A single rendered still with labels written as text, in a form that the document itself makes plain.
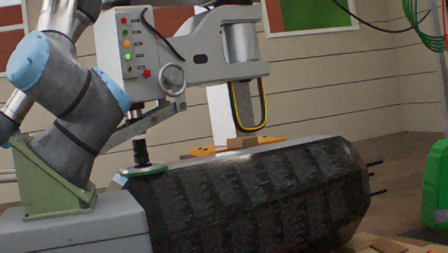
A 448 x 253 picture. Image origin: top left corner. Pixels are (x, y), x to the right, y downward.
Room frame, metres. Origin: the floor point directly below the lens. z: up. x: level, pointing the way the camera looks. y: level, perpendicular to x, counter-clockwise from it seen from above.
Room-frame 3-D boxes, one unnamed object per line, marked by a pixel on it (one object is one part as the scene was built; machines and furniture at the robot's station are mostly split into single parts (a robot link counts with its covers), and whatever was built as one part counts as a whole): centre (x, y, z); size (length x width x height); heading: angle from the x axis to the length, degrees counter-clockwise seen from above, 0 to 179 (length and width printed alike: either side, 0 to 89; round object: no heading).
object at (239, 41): (2.89, -0.12, 1.33); 0.19 x 0.19 x 0.20
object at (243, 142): (3.28, -0.07, 0.81); 0.20 x 0.10 x 0.05; 26
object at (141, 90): (2.52, 0.33, 1.30); 0.36 x 0.22 x 0.45; 129
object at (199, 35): (2.71, 0.08, 1.29); 0.74 x 0.23 x 0.49; 129
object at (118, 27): (2.34, 0.37, 1.35); 0.08 x 0.03 x 0.28; 129
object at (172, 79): (2.45, 0.22, 1.18); 0.15 x 0.10 x 0.15; 129
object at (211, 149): (3.53, -0.04, 0.76); 0.49 x 0.49 x 0.05; 18
